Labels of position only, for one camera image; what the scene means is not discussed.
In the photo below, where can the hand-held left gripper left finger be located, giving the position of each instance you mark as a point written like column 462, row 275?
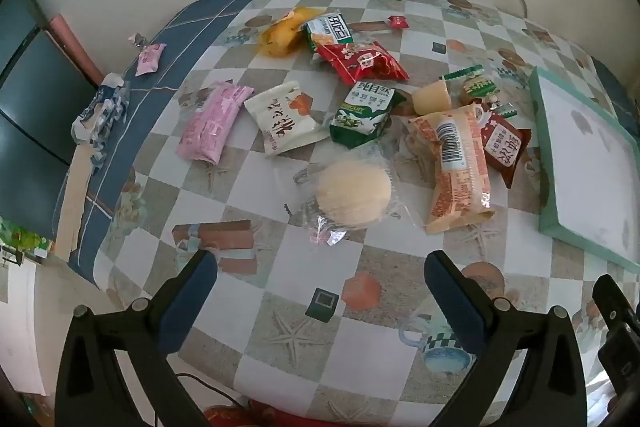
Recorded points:
column 187, row 302

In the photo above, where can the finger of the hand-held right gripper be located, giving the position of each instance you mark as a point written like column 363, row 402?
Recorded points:
column 612, row 302

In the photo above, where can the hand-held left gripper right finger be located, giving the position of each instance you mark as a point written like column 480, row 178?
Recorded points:
column 457, row 307

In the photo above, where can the teal cardboard tray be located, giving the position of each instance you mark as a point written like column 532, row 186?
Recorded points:
column 585, row 167

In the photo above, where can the orange bread packet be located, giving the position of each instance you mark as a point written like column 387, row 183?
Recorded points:
column 455, row 167

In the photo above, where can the clear round pastry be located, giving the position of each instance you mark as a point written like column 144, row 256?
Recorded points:
column 347, row 197

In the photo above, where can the dark red snack packet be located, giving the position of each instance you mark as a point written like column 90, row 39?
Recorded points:
column 505, row 144

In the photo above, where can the pink snack packet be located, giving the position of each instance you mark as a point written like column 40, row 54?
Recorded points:
column 215, row 122

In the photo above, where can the white snack packet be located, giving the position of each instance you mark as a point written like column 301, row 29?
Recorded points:
column 287, row 119

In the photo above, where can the jelly cup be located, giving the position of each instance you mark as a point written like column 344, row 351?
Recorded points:
column 431, row 99

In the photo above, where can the green biscuit packet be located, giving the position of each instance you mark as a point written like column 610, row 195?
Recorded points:
column 362, row 114

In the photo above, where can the green cookie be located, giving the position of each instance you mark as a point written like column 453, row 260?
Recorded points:
column 475, row 88

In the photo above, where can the yellow snack packet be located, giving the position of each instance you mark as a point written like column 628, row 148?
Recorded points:
column 285, row 34

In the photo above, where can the small red candy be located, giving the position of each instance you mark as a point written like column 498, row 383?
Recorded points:
column 398, row 21

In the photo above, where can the green white cracker packet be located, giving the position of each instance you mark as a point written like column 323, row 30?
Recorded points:
column 330, row 32

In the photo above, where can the checkered tablecloth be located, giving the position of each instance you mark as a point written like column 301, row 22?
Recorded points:
column 280, row 287

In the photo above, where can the red cloth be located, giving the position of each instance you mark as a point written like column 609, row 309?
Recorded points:
column 235, row 417

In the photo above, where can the green printed item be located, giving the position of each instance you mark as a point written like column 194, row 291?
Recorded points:
column 20, row 237

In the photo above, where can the blue white crumpled wrapper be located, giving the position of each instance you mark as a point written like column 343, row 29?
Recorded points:
column 100, row 112

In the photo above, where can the small pink candy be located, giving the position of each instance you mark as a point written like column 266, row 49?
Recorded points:
column 150, row 59

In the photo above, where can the dark cabinet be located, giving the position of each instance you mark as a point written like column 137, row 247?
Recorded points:
column 35, row 107

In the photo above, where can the small crumpled wrapper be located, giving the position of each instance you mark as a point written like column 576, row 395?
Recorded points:
column 136, row 39

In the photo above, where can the reddish wooden rail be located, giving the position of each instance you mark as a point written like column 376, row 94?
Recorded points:
column 72, row 47

